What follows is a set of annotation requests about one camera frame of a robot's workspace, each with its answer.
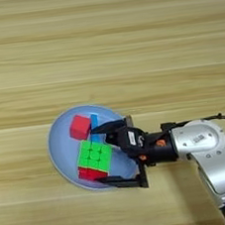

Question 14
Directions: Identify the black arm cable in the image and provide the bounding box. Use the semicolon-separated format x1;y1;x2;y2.
159;112;225;135

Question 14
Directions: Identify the Rubik's cube green red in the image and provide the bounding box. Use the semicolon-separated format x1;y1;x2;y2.
73;136;118;183

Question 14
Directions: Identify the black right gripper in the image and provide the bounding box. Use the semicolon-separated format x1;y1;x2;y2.
88;109;183;194

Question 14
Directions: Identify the light blue round plate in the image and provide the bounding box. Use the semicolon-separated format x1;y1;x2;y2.
43;98;144;196

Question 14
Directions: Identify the red cube block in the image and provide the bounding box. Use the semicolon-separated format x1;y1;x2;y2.
67;112;95;143

